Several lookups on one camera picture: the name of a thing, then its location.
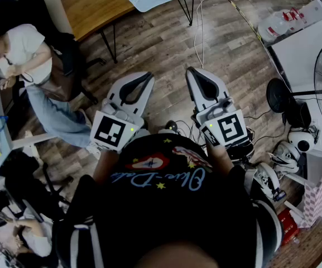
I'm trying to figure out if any white cable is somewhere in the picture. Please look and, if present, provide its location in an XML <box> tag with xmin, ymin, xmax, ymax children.
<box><xmin>193</xmin><ymin>0</ymin><xmax>206</xmax><ymax>69</ymax></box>

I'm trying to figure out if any black standing fan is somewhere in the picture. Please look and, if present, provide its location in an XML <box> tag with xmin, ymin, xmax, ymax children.
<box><xmin>266</xmin><ymin>37</ymin><xmax>322</xmax><ymax>140</ymax></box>

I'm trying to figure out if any person's left forearm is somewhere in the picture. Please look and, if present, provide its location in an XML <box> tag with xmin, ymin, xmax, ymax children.
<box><xmin>92</xmin><ymin>148</ymin><xmax>122</xmax><ymax>185</ymax></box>

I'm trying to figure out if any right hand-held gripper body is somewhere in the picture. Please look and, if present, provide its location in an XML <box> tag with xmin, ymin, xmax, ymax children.
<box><xmin>191</xmin><ymin>95</ymin><xmax>249</xmax><ymax>148</ymax></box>

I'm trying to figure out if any person's black printed shirt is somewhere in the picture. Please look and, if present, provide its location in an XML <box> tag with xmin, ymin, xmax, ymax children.
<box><xmin>54</xmin><ymin>134</ymin><xmax>286</xmax><ymax>268</ymax></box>

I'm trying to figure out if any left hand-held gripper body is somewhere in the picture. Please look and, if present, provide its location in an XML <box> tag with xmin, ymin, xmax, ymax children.
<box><xmin>89</xmin><ymin>93</ymin><xmax>145</xmax><ymax>154</ymax></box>

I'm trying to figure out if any white round device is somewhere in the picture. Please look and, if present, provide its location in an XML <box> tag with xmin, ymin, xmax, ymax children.
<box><xmin>287</xmin><ymin>126</ymin><xmax>321</xmax><ymax>153</ymax></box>

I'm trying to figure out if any yellow black striped tape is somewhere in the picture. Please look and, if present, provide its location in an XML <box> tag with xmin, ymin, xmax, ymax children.
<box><xmin>212</xmin><ymin>0</ymin><xmax>292</xmax><ymax>93</ymax></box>

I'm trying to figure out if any white table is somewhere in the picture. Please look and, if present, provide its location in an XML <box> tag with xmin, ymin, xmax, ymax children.
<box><xmin>270</xmin><ymin>11</ymin><xmax>322</xmax><ymax>153</ymax></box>

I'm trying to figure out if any black office chair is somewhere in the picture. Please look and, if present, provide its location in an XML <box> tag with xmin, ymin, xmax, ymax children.
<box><xmin>0</xmin><ymin>0</ymin><xmax>107</xmax><ymax>106</ymax></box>

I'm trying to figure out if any red box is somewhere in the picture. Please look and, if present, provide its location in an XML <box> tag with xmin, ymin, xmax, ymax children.
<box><xmin>276</xmin><ymin>207</ymin><xmax>300</xmax><ymax>247</ymax></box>

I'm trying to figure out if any brown shoulder bag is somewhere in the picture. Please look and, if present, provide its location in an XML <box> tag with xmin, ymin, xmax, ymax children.
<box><xmin>35</xmin><ymin>45</ymin><xmax>79</xmax><ymax>103</ymax></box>

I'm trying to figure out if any wrapped pack of water bottles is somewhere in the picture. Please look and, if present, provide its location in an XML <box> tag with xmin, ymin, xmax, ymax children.
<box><xmin>257</xmin><ymin>7</ymin><xmax>308</xmax><ymax>43</ymax></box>

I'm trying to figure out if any white sneaker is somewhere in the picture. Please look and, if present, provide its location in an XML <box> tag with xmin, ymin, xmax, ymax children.
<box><xmin>269</xmin><ymin>141</ymin><xmax>301</xmax><ymax>174</ymax></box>
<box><xmin>254</xmin><ymin>162</ymin><xmax>287</xmax><ymax>203</ymax></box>

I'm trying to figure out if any white carton box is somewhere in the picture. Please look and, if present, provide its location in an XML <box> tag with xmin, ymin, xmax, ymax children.
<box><xmin>300</xmin><ymin>0</ymin><xmax>322</xmax><ymax>25</ymax></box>

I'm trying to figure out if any black box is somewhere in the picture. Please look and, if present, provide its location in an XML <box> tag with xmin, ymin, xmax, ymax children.
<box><xmin>282</xmin><ymin>99</ymin><xmax>313</xmax><ymax>128</ymax></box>

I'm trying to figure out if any person's right forearm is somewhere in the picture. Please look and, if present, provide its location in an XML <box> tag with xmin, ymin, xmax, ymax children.
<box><xmin>205</xmin><ymin>142</ymin><xmax>236</xmax><ymax>178</ymax></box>

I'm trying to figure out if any wooden table with black legs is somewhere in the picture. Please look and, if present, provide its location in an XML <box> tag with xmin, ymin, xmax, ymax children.
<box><xmin>57</xmin><ymin>0</ymin><xmax>225</xmax><ymax>64</ymax></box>

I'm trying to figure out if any black swivel chair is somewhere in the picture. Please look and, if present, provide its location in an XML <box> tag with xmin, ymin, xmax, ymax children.
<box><xmin>3</xmin><ymin>149</ymin><xmax>75</xmax><ymax>223</ymax></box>

